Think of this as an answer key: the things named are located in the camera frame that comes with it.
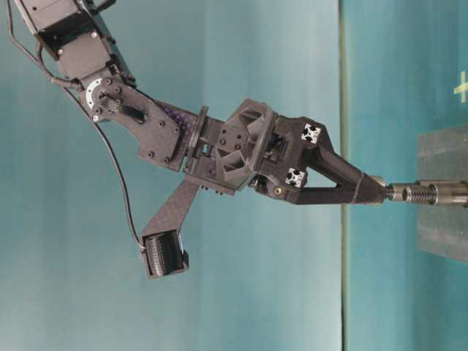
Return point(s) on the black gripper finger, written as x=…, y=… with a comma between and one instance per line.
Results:
x=366, y=191
x=321, y=157

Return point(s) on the grey metal base block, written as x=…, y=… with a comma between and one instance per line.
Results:
x=442, y=156

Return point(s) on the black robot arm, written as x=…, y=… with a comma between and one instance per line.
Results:
x=75, y=35

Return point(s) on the black 3D-printed gripper body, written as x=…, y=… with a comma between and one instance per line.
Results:
x=255, y=147

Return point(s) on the long threaded steel shaft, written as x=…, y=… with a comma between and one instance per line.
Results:
x=429, y=192

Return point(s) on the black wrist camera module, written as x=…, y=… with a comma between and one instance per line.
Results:
x=164, y=254

